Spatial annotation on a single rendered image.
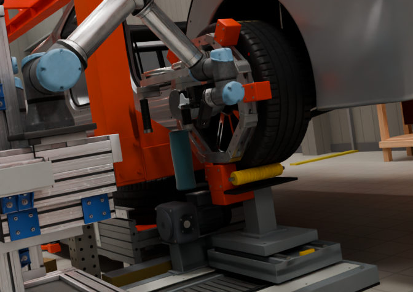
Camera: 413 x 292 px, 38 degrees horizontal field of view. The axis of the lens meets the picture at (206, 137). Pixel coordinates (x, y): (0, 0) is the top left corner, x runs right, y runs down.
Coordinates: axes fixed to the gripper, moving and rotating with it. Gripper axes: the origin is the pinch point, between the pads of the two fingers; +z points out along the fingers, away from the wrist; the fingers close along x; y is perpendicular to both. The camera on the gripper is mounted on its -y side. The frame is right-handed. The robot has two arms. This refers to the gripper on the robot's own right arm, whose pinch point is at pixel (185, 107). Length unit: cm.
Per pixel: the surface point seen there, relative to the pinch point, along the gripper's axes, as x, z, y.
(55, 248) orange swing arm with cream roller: 6, 177, -74
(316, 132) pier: -442, 408, -52
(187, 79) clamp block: -1.5, -2.5, 10.5
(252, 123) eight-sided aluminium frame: -24.0, -9.2, -9.9
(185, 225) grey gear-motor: -11, 34, -52
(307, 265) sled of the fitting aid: -39, -13, -71
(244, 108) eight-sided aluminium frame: -20.6, -9.9, -3.7
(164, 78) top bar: -1.5, 15.6, 13.0
